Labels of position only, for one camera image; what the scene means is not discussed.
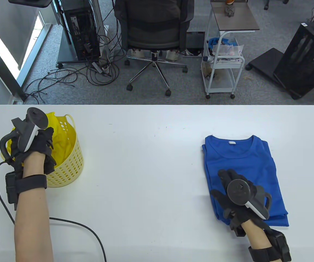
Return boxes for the black computer tower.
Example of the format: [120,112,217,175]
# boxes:
[60,0,101,61]

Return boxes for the white rolling cart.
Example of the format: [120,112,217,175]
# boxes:
[201,30,246,99]

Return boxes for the person's right forearm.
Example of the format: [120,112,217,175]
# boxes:
[241,220,272,250]

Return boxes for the blue t-shirt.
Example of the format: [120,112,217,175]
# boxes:
[216,212,289,227]
[202,135,288,223]

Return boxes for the brown fuzzy item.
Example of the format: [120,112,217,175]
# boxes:
[202,61,215,80]

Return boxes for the blue cloth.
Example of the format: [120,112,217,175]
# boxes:
[207,37,229,49]

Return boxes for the black mesh computer case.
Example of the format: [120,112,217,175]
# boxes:
[273,20,314,100]

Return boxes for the black and white hand controller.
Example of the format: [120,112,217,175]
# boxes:
[0,107,49,161]
[227,179,272,220]

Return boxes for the black rolling platform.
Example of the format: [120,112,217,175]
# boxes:
[246,48,285,79]

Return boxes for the black box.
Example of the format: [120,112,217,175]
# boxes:
[186,31,206,50]

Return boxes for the bundle of black floor cables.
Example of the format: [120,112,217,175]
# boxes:
[23,0,127,105]

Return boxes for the brown side table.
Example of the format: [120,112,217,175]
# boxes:
[210,0,260,32]

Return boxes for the person's left forearm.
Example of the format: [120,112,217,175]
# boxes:
[14,152,54,262]

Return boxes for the black desk top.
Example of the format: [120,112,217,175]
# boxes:
[8,0,54,8]

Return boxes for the clear plastic bags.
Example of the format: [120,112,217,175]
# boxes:
[212,43,244,59]

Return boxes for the yellow perforated laundry basket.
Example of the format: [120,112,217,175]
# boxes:
[0,113,84,188]

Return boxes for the yellow t-shirt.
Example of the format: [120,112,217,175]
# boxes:
[6,111,75,169]

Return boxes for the person's right hand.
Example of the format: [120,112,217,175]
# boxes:
[211,169,269,237]

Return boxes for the black wrist strap with module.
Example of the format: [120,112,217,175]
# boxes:
[5,172,47,210]
[248,229,292,262]

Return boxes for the grey computer trolley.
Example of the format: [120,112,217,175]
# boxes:
[56,25,111,69]

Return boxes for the grey power strip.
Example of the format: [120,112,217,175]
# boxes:
[91,61,104,74]

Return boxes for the person's left hand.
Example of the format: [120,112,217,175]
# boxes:
[7,127,57,175]

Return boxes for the silver desk column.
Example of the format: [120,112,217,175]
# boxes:
[91,0,111,59]

